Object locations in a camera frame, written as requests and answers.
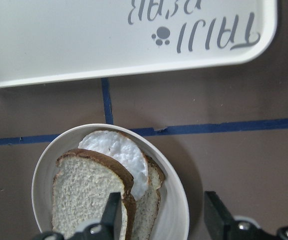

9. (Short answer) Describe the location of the bread slice under egg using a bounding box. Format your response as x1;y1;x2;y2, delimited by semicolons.
131;155;165;240

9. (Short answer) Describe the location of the white round plate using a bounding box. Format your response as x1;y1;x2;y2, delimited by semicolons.
31;123;190;240

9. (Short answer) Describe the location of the brown crust bread slice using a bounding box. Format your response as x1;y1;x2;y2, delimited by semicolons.
52;148;136;240

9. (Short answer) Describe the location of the fried egg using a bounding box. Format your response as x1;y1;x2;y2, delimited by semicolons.
78;130;149;201

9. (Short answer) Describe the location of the cream bear tray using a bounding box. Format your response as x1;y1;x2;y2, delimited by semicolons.
0;0;278;88

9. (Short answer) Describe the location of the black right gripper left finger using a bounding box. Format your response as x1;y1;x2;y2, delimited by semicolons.
101;192;122;240

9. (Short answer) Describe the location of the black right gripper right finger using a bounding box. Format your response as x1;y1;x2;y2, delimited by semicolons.
204;191;234;240

